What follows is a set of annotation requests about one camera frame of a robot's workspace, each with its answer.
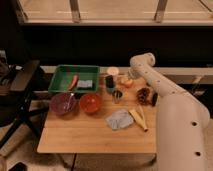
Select red bowl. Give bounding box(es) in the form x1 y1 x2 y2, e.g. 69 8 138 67
79 93 102 114

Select blue grey cloth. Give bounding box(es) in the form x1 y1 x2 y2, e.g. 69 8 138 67
106 109 134 130

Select orange apple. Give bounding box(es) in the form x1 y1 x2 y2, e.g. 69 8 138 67
120 78 133 88

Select brown pine cone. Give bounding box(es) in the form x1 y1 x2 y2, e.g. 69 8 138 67
136 88 150 105

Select blue sponge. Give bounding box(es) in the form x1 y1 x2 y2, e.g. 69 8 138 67
77 80 93 88

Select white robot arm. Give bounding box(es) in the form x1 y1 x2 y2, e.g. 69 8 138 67
128 53 210 171

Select wooden folding table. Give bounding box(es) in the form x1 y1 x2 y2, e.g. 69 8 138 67
37 75 156 153

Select red handled tool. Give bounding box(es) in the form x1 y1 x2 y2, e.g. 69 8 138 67
68 75 78 91

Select yellow banana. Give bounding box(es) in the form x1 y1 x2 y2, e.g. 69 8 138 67
130 106 148 132

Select metal spoon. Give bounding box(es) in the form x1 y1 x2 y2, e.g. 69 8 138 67
66 93 74 110

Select purple bowl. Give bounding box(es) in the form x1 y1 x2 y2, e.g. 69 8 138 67
49 93 77 116

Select dark blue can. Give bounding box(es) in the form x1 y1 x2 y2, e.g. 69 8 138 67
105 75 114 93

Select small metal cup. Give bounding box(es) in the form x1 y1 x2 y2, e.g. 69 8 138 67
112 90 123 104

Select black office chair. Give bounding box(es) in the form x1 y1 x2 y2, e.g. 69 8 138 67
0 49 48 149

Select green plastic tray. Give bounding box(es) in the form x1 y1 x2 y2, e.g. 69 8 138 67
48 65 100 93

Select white paper cup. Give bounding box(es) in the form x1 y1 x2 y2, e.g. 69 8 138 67
107 66 119 82

